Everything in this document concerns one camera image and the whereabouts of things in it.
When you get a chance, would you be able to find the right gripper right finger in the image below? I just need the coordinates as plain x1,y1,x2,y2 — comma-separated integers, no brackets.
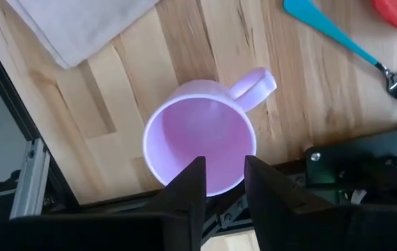
244,155,397,251

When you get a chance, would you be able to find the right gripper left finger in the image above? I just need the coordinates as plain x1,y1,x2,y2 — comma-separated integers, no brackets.
0,155,207,251

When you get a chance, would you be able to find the lilac plastic mug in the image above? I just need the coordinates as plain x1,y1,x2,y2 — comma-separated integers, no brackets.
142,66,278,198

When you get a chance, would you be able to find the teal-handled metal fork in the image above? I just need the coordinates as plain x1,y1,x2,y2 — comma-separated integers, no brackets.
282,0,397,113

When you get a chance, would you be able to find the beige cloth napkin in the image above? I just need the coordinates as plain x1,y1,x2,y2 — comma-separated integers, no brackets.
5,0,159,70

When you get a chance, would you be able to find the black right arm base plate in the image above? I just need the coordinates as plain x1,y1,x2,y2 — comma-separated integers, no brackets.
304,124,397,207

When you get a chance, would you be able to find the silver frame bracket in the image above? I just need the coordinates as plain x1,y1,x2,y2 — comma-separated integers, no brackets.
9,138,52,220

